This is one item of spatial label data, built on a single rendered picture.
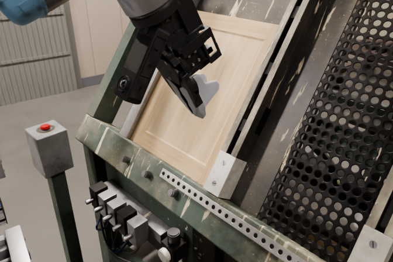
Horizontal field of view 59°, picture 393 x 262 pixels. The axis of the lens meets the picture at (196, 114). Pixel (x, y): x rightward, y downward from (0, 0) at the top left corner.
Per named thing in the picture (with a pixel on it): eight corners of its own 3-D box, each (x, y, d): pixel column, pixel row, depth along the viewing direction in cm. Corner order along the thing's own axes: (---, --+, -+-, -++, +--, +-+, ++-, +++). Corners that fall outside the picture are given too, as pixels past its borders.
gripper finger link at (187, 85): (209, 105, 53) (186, 61, 48) (201, 111, 53) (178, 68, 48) (192, 95, 57) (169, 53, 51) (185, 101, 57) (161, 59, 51)
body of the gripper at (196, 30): (224, 59, 53) (194, -13, 45) (183, 93, 51) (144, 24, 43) (196, 47, 58) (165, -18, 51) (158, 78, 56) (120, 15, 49)
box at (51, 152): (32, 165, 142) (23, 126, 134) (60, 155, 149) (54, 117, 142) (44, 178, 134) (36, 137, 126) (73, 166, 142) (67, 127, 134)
